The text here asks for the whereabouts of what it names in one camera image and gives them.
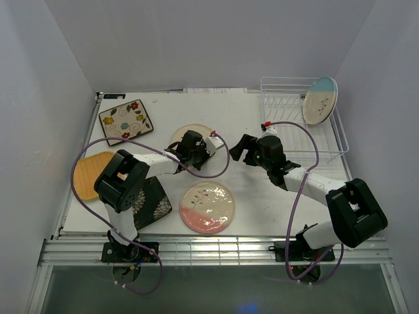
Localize green red rimmed white plate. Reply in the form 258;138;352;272
319;111;333;124

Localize white wire dish rack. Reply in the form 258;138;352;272
260;77;350;164

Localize aluminium table frame rail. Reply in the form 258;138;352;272
38;236;393;266

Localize yellow woven square mat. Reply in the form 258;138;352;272
73;151;115;201

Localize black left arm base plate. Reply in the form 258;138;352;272
100;242;157;264

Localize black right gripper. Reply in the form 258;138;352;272
228;134;272;171

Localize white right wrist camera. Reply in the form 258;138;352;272
260;122;278;138

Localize papers at table back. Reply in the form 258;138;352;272
183;88;247;94

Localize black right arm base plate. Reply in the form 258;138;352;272
268;241;335;284

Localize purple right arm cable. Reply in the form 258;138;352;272
261;120;344;286

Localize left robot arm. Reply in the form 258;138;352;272
94;130;223;262

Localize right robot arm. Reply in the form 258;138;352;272
229;134;388;260

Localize black floral square plate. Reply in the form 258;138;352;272
132;177;172;230

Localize square floral cream plate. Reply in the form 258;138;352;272
98;99;154;147

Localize cream and yellow round plate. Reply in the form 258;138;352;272
169;124;212;144

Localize cream and pink round plate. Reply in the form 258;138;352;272
179;181;236;234

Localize cream and blue round plate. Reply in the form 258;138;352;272
302;77;338;125

